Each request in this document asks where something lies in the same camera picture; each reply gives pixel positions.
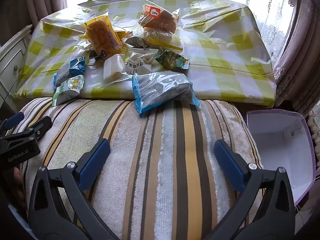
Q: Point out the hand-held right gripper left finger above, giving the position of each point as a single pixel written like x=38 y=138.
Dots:
x=95 y=162

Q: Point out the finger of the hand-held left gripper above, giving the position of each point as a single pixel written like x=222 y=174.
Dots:
x=13 y=120
x=42 y=126

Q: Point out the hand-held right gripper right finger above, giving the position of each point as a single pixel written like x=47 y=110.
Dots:
x=230 y=165

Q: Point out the green white lemon packet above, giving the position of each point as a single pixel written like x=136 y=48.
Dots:
x=67 y=90

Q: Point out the purple white cardboard box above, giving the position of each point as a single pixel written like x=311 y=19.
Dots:
x=275 y=135

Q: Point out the small clear packet blue edges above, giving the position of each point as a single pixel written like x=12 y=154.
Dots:
x=66 y=73

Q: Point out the large clear packet blue edges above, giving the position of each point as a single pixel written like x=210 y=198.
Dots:
x=162 y=88

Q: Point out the white packet black lettering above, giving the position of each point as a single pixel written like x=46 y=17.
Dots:
x=136 y=63

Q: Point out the yellow puffed snack packet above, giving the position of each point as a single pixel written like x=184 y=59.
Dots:
x=102 y=37

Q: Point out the dark green snack packet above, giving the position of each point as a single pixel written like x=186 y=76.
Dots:
x=172 y=60

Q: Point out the small white packet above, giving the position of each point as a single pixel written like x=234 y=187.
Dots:
x=135 y=42

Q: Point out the white cake packet yellow strip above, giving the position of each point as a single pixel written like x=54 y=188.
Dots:
x=160 y=38

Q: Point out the brown bread packet orange label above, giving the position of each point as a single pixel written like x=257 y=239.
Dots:
x=162 y=20

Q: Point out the white drawer cabinet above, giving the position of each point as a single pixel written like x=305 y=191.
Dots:
x=10 y=65

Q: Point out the striped towel blanket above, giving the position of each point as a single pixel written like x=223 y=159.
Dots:
x=162 y=155

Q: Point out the yellow checkered plastic tablecloth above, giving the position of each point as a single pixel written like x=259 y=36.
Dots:
x=225 y=55

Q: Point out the mauve drape curtain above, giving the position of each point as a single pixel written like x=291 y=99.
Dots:
x=300 y=55

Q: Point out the white lace curtain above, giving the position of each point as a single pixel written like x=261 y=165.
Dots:
x=275 y=17

